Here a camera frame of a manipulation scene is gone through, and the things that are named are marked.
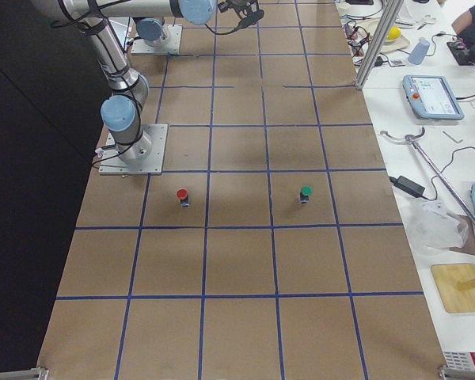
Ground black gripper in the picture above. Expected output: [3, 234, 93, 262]
[218, 0, 264, 23]

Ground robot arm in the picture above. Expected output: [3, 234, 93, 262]
[135, 17, 171, 48]
[33, 1, 264, 173]

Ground green push button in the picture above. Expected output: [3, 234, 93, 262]
[299, 185, 313, 204]

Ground red push button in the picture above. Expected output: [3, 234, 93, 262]
[177, 188, 191, 207]

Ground white paper cup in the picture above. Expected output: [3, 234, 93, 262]
[336, 2, 351, 15]

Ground yellow lemon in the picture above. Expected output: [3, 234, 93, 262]
[386, 26, 401, 44]

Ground blue plastic cup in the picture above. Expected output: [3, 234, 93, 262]
[407, 38, 431, 66]

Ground metal reacher tool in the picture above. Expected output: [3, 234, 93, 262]
[379, 127, 475, 228]

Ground black power adapter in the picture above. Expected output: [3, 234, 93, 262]
[390, 176, 425, 198]

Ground clear plastic bag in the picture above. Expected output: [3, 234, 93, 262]
[400, 199, 474, 256]

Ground wooden cutting board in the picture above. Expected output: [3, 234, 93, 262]
[431, 264, 475, 314]

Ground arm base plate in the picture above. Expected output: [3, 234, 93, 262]
[131, 23, 182, 55]
[98, 124, 169, 175]

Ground aluminium frame post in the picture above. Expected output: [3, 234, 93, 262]
[355, 0, 404, 89]

